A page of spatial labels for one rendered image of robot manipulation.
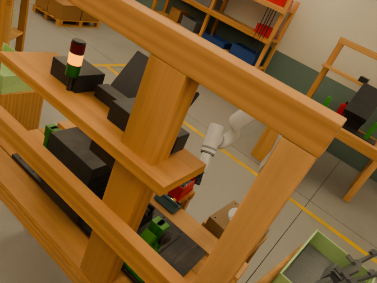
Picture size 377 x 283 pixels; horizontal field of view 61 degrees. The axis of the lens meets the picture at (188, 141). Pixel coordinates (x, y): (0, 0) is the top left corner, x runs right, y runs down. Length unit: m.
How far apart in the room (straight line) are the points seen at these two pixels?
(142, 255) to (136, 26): 0.71
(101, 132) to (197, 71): 0.41
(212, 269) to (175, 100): 0.51
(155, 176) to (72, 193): 0.40
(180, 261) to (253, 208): 0.86
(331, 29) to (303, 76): 0.96
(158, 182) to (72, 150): 0.63
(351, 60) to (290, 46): 1.18
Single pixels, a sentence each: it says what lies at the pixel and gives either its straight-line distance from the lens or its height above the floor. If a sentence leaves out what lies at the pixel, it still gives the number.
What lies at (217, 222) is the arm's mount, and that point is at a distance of 1.93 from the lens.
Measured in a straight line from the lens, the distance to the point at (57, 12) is 7.54.
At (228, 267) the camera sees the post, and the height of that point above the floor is 1.43.
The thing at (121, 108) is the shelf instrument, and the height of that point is 1.61.
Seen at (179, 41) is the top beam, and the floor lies 1.92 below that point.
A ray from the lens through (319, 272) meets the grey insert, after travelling 2.26.
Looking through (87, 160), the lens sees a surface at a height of 1.24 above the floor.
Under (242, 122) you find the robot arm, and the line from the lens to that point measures 1.62.
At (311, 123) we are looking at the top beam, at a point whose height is 1.91.
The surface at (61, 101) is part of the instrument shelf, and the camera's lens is 1.22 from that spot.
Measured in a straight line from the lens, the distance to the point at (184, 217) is 1.89.
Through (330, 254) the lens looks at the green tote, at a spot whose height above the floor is 0.88.
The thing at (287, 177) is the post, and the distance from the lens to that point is 0.80.
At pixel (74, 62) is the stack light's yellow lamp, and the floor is 1.66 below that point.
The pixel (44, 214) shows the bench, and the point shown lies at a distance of 1.70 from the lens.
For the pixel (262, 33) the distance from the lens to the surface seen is 6.59.
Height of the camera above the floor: 2.11
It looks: 28 degrees down
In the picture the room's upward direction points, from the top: 24 degrees clockwise
